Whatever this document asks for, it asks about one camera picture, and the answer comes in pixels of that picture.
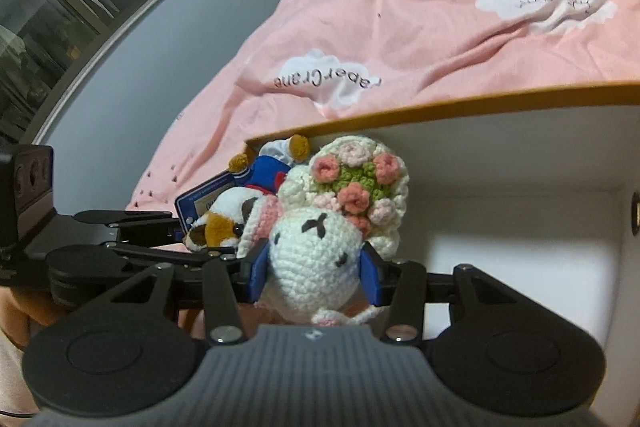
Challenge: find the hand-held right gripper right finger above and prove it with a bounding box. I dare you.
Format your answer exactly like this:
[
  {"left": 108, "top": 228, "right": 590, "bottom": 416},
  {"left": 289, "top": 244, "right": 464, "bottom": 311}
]
[{"left": 360, "top": 242, "right": 539, "bottom": 344}]

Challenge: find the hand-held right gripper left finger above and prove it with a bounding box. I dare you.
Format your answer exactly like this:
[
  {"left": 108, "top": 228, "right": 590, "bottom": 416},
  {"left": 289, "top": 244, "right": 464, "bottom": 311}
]
[{"left": 102, "top": 242, "right": 272, "bottom": 347}]

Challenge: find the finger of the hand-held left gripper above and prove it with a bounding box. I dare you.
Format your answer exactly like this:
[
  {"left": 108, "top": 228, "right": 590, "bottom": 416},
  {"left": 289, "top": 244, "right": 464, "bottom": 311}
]
[
  {"left": 106, "top": 242, "right": 244, "bottom": 271},
  {"left": 75, "top": 209, "right": 182, "bottom": 241}
]

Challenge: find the white crochet sheep doll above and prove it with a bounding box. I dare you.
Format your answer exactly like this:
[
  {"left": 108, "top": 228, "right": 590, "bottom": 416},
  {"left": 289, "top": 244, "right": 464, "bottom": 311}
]
[{"left": 257, "top": 134, "right": 413, "bottom": 328}]

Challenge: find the blue paper tag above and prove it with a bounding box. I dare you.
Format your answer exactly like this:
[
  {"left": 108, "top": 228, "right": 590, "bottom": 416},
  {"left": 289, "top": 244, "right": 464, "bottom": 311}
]
[{"left": 175, "top": 172, "right": 236, "bottom": 233}]

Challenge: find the white brown cat plush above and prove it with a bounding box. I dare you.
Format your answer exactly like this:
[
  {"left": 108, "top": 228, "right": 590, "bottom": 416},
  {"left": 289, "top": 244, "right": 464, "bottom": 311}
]
[{"left": 182, "top": 187, "right": 261, "bottom": 255}]

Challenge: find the brown sailor plush toy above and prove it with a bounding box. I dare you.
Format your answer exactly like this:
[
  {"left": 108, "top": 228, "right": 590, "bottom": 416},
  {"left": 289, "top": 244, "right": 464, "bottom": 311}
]
[{"left": 227, "top": 134, "right": 313, "bottom": 198}]

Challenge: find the orange cardboard box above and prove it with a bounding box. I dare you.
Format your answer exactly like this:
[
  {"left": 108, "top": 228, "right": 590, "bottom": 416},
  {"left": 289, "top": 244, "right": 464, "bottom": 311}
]
[{"left": 244, "top": 79, "right": 640, "bottom": 358}]

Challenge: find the person's left forearm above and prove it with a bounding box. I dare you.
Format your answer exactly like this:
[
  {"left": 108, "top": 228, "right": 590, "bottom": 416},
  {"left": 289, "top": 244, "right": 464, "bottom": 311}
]
[{"left": 0, "top": 289, "right": 53, "bottom": 338}]

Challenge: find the person's pink clothing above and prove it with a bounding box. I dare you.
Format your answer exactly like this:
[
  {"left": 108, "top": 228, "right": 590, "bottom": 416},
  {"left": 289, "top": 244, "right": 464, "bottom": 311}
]
[{"left": 0, "top": 332, "right": 38, "bottom": 415}]

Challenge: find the pink cloud print blanket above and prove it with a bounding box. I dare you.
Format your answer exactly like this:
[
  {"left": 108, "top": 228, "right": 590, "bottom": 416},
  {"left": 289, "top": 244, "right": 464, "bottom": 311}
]
[{"left": 125, "top": 0, "right": 640, "bottom": 212}]

